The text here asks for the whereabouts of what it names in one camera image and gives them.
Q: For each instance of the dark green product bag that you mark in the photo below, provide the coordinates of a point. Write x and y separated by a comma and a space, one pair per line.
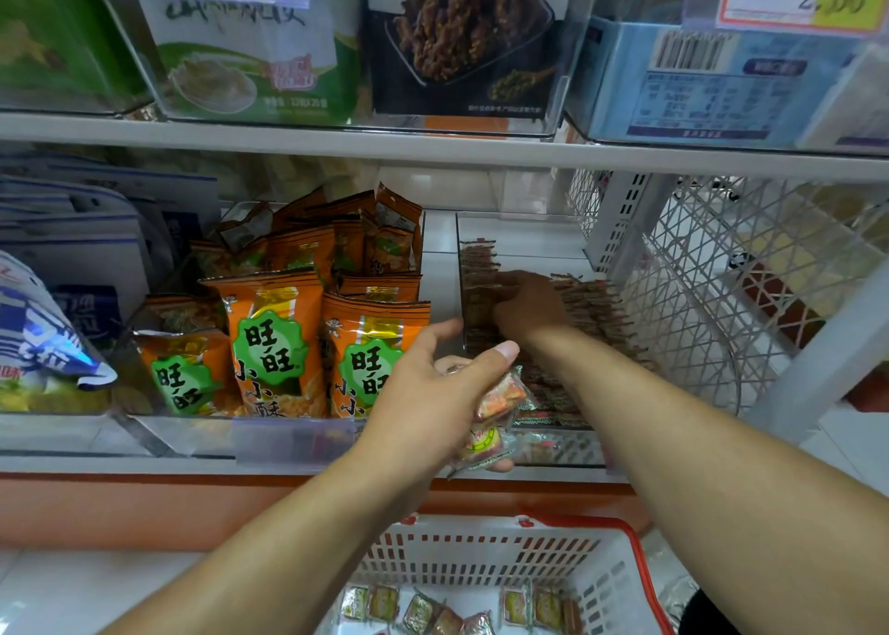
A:
63, 44

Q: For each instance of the green white product box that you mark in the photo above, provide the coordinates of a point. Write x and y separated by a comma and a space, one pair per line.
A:
250, 58

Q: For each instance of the group of orange snack bags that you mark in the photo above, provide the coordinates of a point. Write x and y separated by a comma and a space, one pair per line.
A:
278, 336

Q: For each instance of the bundle of snack packets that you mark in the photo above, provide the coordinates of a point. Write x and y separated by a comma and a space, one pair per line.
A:
493, 419

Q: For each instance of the white metal shelf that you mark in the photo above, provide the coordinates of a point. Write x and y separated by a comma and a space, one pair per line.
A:
417, 141

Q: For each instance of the pile of small snack packets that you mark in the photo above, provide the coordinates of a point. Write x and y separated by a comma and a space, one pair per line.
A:
459, 610

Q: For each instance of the person's black shorts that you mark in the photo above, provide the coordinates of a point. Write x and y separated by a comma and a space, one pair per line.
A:
706, 614

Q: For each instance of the clear plastic shelf front guard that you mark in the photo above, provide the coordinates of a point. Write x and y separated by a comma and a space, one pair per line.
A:
209, 440

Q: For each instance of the person's right shoe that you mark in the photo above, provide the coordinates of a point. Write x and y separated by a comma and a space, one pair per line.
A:
681, 600

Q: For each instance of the row of small snack packets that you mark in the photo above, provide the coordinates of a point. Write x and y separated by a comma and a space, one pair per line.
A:
597, 315

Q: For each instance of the black product box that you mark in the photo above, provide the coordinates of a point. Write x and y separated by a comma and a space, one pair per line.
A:
466, 37

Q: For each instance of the blue product box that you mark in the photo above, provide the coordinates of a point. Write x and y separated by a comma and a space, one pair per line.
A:
709, 86

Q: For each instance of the white basket with red rim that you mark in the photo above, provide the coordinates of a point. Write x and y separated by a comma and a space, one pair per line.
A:
611, 565

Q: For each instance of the person's left forearm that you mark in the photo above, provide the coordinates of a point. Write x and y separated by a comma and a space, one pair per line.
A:
250, 579

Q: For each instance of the orange shelf base panel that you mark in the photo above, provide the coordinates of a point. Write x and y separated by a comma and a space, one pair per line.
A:
111, 514

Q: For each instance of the person's left hand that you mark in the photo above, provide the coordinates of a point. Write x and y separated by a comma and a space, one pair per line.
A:
424, 419

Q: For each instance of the blue white snack bag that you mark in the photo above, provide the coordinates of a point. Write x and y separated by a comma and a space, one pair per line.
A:
49, 336

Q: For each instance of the white perforated side panel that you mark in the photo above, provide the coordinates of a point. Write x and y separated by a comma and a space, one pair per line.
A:
722, 287

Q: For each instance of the person's right forearm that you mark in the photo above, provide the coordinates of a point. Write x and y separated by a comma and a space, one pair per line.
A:
736, 475

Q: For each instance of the person's right hand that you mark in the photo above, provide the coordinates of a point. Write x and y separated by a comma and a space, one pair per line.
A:
535, 305

